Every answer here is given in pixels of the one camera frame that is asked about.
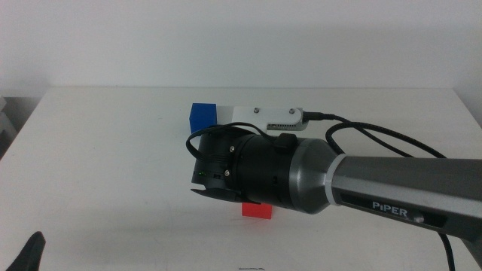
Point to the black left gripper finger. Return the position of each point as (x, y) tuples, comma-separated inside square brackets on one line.
[(30, 256)]

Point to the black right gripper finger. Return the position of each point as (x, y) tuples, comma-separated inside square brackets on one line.
[(220, 195)]

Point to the red cube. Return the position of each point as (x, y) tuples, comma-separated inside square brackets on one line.
[(260, 211)]

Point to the blue cube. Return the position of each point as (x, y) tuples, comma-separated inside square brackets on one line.
[(202, 114)]

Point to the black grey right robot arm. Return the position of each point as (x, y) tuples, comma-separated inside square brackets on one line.
[(376, 180)]

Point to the white wrist camera with mount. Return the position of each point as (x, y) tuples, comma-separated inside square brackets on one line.
[(263, 114)]

